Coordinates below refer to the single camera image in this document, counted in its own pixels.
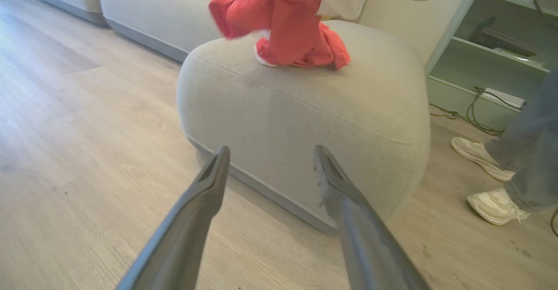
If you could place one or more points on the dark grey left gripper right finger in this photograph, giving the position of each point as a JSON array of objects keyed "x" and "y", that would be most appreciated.
[{"x": 362, "y": 242}]

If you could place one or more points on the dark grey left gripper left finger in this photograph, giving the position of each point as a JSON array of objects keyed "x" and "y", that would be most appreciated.
[{"x": 192, "y": 220}]

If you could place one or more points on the red and white cloth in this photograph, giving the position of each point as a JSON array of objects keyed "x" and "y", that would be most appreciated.
[{"x": 287, "y": 19}]

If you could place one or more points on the round grey sofa ottoman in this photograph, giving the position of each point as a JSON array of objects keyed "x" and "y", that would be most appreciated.
[{"x": 305, "y": 120}]

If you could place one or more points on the white sneaker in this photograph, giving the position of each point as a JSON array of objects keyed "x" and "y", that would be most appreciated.
[
  {"x": 477, "y": 155},
  {"x": 495, "y": 206}
]

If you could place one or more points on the blue denim jeans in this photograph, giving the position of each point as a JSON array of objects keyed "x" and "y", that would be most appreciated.
[{"x": 532, "y": 150}]

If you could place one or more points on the pale green shelf unit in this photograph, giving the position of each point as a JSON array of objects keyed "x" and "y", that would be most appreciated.
[{"x": 457, "y": 72}]

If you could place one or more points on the white flat device on shelf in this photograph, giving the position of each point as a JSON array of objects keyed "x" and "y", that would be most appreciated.
[{"x": 503, "y": 97}]

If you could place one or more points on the dark flat device on shelf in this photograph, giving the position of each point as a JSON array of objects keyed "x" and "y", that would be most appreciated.
[{"x": 497, "y": 39}]

